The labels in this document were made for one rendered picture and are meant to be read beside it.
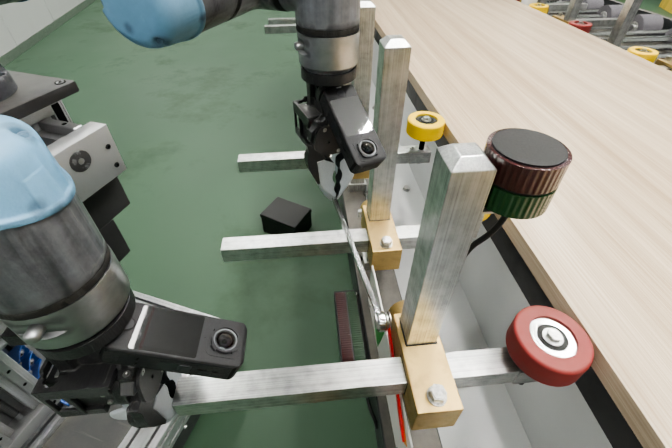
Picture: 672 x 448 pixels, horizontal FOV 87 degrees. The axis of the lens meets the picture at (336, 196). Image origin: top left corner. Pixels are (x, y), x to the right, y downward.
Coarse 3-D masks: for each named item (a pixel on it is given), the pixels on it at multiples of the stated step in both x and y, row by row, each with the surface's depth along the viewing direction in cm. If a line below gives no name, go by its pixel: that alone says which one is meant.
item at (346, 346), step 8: (336, 296) 67; (344, 296) 67; (344, 304) 65; (344, 312) 64; (344, 320) 63; (344, 328) 62; (344, 336) 60; (344, 344) 59; (344, 352) 58; (352, 352) 58; (344, 360) 57; (352, 360) 57
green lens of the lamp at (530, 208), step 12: (492, 192) 28; (504, 192) 27; (552, 192) 27; (492, 204) 28; (504, 204) 27; (516, 204) 27; (528, 204) 27; (540, 204) 27; (504, 216) 28; (516, 216) 28; (528, 216) 28
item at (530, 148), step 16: (496, 144) 27; (512, 144) 27; (528, 144) 27; (544, 144) 27; (560, 144) 27; (512, 160) 26; (528, 160) 25; (544, 160) 25; (560, 160) 25; (512, 192) 27; (480, 224) 30; (496, 224) 32; (480, 240) 34
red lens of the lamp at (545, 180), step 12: (540, 132) 29; (564, 144) 27; (492, 156) 27; (504, 168) 26; (516, 168) 25; (528, 168) 25; (540, 168) 25; (552, 168) 25; (564, 168) 25; (504, 180) 26; (516, 180) 26; (528, 180) 26; (540, 180) 25; (552, 180) 26; (516, 192) 26; (528, 192) 26; (540, 192) 26
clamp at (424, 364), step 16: (400, 304) 46; (400, 320) 44; (400, 336) 43; (400, 352) 42; (416, 352) 41; (432, 352) 41; (416, 368) 40; (432, 368) 40; (448, 368) 40; (416, 384) 38; (432, 384) 38; (448, 384) 38; (416, 400) 37; (448, 400) 37; (416, 416) 37; (432, 416) 37; (448, 416) 37
